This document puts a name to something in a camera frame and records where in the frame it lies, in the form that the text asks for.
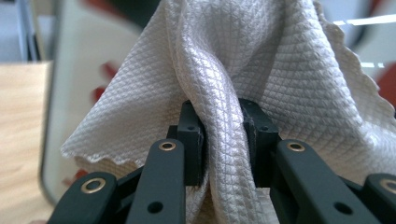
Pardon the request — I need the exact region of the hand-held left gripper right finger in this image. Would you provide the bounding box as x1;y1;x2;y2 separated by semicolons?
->
238;98;281;189

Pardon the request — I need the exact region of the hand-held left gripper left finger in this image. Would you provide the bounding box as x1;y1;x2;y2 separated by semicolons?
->
166;100;207;188

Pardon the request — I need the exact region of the panda print square board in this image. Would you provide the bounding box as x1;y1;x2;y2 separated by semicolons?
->
38;0;396;206

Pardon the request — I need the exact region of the light microfibre cloth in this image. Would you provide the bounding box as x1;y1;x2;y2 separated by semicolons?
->
60;0;396;224

